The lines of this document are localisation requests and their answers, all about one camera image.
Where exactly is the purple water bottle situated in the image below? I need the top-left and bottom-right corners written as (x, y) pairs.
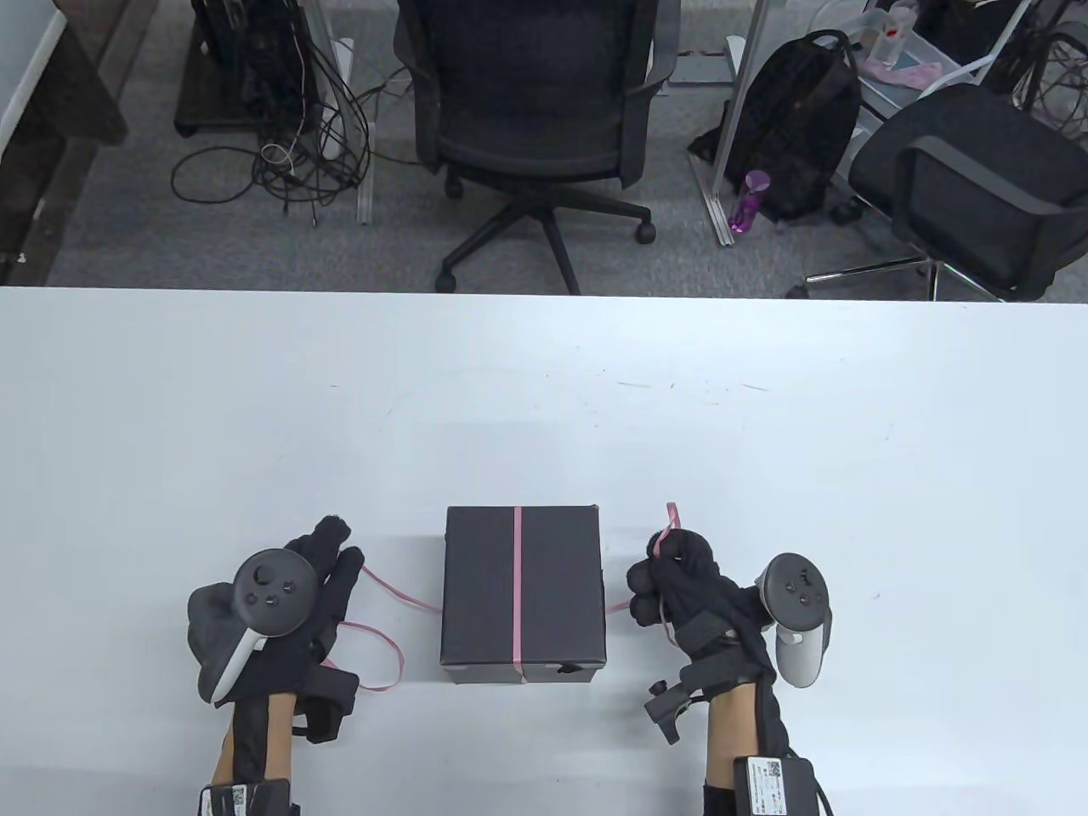
top-left (728, 169), bottom-right (773, 235)

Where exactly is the black right forearm sensor box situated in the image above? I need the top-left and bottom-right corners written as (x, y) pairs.
top-left (702, 754), bottom-right (824, 816)

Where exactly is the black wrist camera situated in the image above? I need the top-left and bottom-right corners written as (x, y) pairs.
top-left (643, 650), bottom-right (770, 746)
top-left (292, 670), bottom-right (360, 746)

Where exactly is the dark side desk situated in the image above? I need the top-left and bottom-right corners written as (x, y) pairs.
top-left (0, 0), bottom-right (162, 286)

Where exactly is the black gift box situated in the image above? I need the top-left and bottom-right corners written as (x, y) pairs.
top-left (446, 663), bottom-right (598, 686)

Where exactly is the black mesh office chair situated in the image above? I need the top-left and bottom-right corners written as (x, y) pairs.
top-left (394, 0), bottom-right (683, 296)

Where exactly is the person's left forearm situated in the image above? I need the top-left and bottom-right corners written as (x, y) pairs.
top-left (208, 690), bottom-right (300, 787)

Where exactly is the person's right hand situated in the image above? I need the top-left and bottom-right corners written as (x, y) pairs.
top-left (626, 528), bottom-right (779, 685)

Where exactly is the grey hand controller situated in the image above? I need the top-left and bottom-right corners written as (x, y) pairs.
top-left (187, 548), bottom-right (318, 706)
top-left (754, 552), bottom-right (836, 688)

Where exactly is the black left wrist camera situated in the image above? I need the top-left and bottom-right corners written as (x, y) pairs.
top-left (292, 670), bottom-right (360, 746)

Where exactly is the black backpack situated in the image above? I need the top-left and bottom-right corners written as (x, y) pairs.
top-left (687, 30), bottom-right (864, 226)

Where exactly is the pink cloth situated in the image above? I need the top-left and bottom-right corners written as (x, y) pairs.
top-left (858, 55), bottom-right (946, 90)

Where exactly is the person's right forearm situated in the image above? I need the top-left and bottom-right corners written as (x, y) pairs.
top-left (704, 676), bottom-right (798, 783)

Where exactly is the black left forearm sensor box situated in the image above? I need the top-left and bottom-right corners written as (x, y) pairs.
top-left (197, 777), bottom-right (300, 816)

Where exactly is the white power strip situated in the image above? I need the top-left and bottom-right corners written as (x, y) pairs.
top-left (321, 37), bottom-right (356, 161)

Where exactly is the tangle of black cables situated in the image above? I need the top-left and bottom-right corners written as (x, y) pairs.
top-left (170, 34), bottom-right (379, 226)

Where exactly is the black chair with grey armrests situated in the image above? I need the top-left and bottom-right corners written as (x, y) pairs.
top-left (786, 83), bottom-right (1088, 303)

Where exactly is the grey right hand controller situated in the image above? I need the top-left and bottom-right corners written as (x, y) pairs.
top-left (754, 552), bottom-right (836, 688)

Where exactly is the person's left hand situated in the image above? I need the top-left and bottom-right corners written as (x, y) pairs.
top-left (212, 514), bottom-right (366, 706)

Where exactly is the black computer tower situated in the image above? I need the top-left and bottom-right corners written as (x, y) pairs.
top-left (174, 0), bottom-right (324, 139)

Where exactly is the pink ribbon bow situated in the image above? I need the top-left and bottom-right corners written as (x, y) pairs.
top-left (338, 501), bottom-right (686, 691)

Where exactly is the grey left hand controller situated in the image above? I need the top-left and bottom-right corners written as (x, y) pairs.
top-left (187, 548), bottom-right (318, 706)

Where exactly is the black gift box lid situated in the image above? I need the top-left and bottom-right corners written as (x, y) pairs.
top-left (439, 505), bottom-right (607, 668)

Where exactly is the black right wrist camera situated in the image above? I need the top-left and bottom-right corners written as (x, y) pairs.
top-left (643, 650), bottom-right (770, 746)

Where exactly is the clear plastic bin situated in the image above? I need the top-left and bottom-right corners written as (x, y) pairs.
top-left (854, 0), bottom-right (978, 96)

